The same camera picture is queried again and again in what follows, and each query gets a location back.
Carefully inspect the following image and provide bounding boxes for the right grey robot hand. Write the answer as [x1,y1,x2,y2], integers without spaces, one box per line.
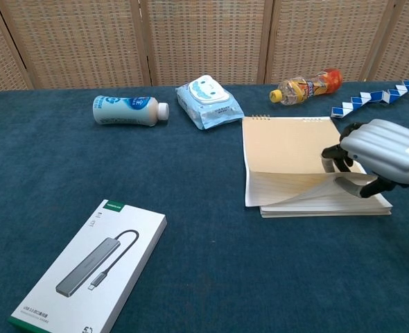
[321,118,409,200]

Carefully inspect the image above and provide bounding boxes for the off-white spiral notebook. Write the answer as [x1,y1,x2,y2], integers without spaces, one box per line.
[241,114,393,219]

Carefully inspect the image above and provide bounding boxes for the blue white snake puzzle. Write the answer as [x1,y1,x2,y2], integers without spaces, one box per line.
[330,80,409,121]

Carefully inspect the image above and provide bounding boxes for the yellow-capped tea bottle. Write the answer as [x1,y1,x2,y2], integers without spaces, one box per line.
[269,68,344,106]

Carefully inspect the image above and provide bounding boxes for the blue wet wipes pack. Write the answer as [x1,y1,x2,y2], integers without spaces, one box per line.
[175,74,245,131]

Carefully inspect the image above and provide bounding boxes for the dark teal tablecloth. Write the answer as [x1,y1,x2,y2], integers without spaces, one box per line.
[0,80,409,333]

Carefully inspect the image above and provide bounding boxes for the woven rattan folding screen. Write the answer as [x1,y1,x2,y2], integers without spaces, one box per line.
[0,0,409,93]

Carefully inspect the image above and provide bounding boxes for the white milk drink bottle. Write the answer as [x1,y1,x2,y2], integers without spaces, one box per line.
[92,95,171,128]

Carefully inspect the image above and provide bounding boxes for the white USB hub box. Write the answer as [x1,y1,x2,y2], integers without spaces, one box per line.
[7,198,168,333]

